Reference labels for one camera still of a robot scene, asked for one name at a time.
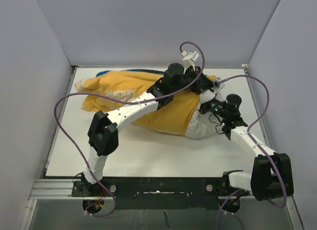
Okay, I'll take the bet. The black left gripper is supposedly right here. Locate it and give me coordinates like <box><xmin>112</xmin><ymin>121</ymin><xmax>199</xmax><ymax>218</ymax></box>
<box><xmin>172</xmin><ymin>66</ymin><xmax>213</xmax><ymax>94</ymax></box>

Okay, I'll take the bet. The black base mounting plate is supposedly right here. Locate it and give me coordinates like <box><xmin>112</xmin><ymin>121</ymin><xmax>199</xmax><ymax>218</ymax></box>
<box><xmin>71</xmin><ymin>173</ymin><xmax>250</xmax><ymax>217</ymax></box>

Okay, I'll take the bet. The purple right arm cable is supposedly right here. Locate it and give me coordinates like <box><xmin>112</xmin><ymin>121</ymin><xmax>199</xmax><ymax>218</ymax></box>
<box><xmin>215</xmin><ymin>75</ymin><xmax>288</xmax><ymax>230</ymax></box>

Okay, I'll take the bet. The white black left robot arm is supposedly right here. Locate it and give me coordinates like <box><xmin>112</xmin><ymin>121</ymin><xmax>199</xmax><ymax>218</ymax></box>
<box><xmin>76</xmin><ymin>63</ymin><xmax>216</xmax><ymax>196</ymax></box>

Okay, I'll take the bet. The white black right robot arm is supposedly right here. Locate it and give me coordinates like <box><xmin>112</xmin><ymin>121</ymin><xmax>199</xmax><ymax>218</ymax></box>
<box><xmin>199</xmin><ymin>94</ymin><xmax>294</xmax><ymax>201</ymax></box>

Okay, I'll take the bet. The aluminium frame rail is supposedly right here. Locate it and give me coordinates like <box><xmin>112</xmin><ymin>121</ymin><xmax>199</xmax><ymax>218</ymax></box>
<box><xmin>21</xmin><ymin>178</ymin><xmax>303</xmax><ymax>230</ymax></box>

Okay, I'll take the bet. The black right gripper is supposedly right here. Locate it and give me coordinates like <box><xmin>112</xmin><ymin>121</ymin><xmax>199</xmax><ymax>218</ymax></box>
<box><xmin>186</xmin><ymin>90</ymin><xmax>228</xmax><ymax>119</ymax></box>

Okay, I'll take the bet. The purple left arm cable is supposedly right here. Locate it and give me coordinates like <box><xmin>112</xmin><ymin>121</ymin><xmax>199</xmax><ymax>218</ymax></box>
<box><xmin>53</xmin><ymin>41</ymin><xmax>206</xmax><ymax>218</ymax></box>

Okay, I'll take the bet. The white pillow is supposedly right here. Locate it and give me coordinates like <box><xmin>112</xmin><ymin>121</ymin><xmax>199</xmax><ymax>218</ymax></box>
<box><xmin>184</xmin><ymin>91</ymin><xmax>216</xmax><ymax>139</ymax></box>

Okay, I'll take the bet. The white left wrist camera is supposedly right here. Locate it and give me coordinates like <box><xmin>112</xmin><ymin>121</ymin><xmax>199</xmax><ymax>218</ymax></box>
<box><xmin>181</xmin><ymin>51</ymin><xmax>199</xmax><ymax>68</ymax></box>

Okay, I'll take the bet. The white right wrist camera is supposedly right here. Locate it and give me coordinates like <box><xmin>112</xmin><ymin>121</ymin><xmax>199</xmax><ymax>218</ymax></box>
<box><xmin>211</xmin><ymin>77</ymin><xmax>225</xmax><ymax>94</ymax></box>

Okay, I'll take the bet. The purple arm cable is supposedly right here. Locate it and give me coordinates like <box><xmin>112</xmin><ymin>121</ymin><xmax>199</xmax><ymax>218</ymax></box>
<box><xmin>215</xmin><ymin>75</ymin><xmax>288</xmax><ymax>230</ymax></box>
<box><xmin>53</xmin><ymin>41</ymin><xmax>206</xmax><ymax>218</ymax></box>

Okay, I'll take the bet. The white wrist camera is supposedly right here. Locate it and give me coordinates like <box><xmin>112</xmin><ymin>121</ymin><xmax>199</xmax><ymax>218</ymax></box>
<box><xmin>211</xmin><ymin>77</ymin><xmax>225</xmax><ymax>94</ymax></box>
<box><xmin>181</xmin><ymin>51</ymin><xmax>199</xmax><ymax>68</ymax></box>

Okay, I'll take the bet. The blue yellow Mickey pillowcase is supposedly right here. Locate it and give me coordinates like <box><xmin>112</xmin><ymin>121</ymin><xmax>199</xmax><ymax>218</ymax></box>
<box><xmin>74</xmin><ymin>68</ymin><xmax>218</xmax><ymax>136</ymax></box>

